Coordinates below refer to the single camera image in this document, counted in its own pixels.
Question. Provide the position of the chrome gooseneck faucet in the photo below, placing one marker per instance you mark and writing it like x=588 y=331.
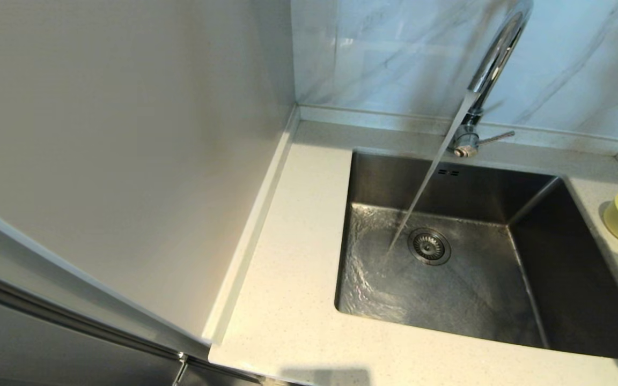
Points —
x=494 y=61

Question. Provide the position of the stainless steel sink basin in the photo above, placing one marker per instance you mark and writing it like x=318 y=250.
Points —
x=475 y=300

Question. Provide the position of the round metal drain strainer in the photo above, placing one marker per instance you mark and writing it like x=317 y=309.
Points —
x=429 y=246

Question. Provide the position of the white tall cabinet panel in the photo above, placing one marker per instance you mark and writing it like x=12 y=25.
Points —
x=126 y=161

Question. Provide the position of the grey appliance door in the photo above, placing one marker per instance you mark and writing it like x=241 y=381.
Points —
x=46 y=354

